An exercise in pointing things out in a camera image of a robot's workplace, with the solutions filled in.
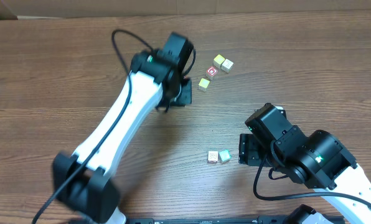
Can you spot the yellow wooden block top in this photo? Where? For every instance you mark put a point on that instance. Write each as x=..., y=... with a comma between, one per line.
x=218, y=61

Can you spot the plain wooden block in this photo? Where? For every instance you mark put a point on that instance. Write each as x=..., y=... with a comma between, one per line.
x=227, y=65

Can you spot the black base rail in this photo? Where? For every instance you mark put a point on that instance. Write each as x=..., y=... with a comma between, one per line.
x=264, y=219

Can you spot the green F wooden block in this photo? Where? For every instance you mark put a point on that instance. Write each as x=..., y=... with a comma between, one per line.
x=224, y=156

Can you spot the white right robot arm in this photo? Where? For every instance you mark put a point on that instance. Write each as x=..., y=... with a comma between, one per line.
x=319, y=161

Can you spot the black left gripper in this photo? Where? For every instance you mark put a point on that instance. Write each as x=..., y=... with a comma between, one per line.
x=183, y=94

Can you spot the red C wooden block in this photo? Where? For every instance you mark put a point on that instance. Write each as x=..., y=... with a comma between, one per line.
x=211, y=72

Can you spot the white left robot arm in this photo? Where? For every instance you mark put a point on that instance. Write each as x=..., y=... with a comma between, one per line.
x=156, y=78

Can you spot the yellow wooden block middle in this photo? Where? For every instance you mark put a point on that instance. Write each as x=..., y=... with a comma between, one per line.
x=203, y=84

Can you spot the white red patterned wooden block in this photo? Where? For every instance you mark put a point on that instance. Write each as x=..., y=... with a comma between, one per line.
x=212, y=157

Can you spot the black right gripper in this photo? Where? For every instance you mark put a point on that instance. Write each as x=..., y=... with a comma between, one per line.
x=249, y=150

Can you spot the yellow wooden block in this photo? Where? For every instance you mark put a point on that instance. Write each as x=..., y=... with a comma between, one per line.
x=203, y=84
x=218, y=61

